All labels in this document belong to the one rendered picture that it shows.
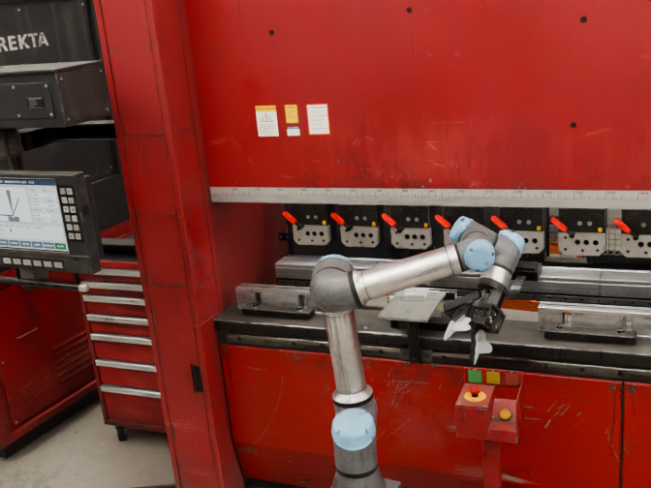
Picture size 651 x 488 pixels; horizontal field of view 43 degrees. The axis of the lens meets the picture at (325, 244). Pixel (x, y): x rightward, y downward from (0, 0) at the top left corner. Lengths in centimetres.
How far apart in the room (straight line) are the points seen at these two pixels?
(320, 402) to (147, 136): 123
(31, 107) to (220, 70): 71
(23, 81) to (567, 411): 218
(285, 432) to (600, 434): 124
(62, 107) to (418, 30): 122
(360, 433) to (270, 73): 144
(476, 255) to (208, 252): 154
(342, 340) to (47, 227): 124
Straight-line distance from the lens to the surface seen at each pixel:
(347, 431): 223
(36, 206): 304
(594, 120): 280
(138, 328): 398
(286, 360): 330
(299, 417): 340
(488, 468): 293
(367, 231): 306
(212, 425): 349
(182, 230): 318
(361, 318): 322
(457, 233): 216
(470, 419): 278
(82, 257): 296
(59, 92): 288
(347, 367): 229
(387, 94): 292
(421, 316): 288
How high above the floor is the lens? 212
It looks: 17 degrees down
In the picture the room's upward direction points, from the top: 5 degrees counter-clockwise
